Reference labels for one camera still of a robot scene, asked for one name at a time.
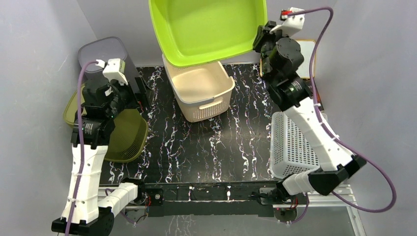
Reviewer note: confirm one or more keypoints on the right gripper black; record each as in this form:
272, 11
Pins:
264, 35

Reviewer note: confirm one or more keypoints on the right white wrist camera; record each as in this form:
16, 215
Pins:
291, 24

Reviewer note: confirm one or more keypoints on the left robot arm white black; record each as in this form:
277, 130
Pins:
107, 125

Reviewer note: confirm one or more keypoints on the cream perforated storage basket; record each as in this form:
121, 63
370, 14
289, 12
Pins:
202, 91

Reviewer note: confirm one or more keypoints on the lime green plastic basin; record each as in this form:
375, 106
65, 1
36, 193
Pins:
195, 32

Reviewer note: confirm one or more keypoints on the pale green colander basket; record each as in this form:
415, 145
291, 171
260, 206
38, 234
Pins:
290, 152

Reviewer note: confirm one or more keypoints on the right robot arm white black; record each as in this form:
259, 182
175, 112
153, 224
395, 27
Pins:
337, 163

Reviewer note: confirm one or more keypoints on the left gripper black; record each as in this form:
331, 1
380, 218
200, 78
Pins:
147, 92

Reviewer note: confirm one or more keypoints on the dark book three days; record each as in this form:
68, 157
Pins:
319, 102

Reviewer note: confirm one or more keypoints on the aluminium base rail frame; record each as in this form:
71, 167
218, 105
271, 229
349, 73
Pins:
229, 198

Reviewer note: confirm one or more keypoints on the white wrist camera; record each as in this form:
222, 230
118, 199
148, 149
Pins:
113, 69
291, 24

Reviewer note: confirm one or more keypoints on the olive green slatted bin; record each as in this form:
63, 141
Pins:
128, 138

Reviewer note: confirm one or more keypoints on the small whiteboard orange frame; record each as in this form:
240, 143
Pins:
308, 58

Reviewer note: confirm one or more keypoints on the grey slatted bin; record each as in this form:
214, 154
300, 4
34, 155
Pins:
111, 48

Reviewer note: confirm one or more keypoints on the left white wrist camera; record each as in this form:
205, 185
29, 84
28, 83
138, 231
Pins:
113, 69

